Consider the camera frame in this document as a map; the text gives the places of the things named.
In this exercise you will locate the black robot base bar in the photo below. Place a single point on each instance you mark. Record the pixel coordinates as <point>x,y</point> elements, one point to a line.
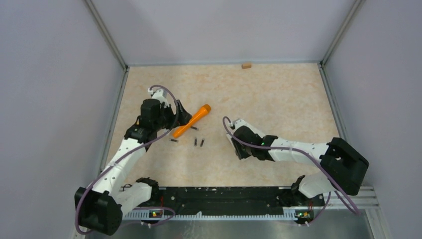
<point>230,201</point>

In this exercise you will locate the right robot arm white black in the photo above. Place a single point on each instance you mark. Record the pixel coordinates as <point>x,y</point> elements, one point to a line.
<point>340,167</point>

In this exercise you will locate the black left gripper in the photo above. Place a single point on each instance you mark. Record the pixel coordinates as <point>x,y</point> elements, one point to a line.
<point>182,118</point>

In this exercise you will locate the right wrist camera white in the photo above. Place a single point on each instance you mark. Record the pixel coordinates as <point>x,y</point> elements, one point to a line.
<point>245,131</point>

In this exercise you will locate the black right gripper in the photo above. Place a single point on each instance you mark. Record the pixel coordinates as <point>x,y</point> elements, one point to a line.
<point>241,154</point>

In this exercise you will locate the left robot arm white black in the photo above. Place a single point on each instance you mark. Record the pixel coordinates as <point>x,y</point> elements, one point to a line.
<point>101,206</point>

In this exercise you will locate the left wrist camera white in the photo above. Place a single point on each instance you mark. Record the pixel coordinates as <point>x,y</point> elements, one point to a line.
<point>159,94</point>

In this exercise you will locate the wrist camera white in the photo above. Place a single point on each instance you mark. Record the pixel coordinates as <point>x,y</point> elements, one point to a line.
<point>245,131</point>
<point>159,94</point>

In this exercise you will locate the small brown wooden block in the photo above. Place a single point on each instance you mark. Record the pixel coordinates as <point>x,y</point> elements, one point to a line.
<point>246,65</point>

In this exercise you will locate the white slotted cable duct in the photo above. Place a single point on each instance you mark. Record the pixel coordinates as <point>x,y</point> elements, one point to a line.
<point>156,214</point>

